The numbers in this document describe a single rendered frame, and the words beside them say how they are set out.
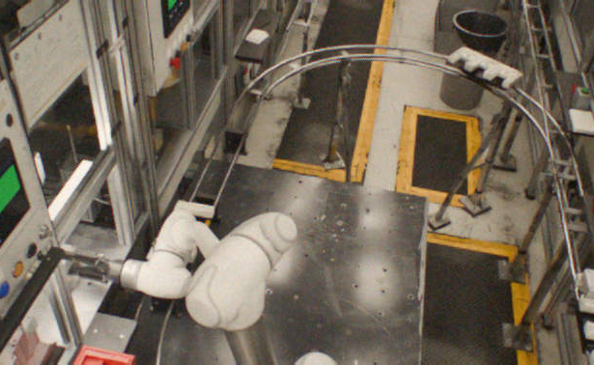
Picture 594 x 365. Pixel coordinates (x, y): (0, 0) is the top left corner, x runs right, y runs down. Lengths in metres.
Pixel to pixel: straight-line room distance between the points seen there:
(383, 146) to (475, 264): 1.10
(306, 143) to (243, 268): 2.77
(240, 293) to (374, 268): 1.18
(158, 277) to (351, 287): 0.81
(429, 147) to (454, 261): 1.01
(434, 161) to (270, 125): 1.13
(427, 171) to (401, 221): 1.38
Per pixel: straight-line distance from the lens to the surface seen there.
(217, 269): 1.38
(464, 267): 3.53
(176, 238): 1.97
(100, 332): 2.03
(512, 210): 3.99
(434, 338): 3.19
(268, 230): 1.44
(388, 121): 4.44
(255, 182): 2.79
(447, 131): 4.44
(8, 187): 1.41
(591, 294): 2.39
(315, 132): 4.21
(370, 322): 2.33
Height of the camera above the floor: 2.55
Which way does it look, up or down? 42 degrees down
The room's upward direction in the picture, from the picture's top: 5 degrees clockwise
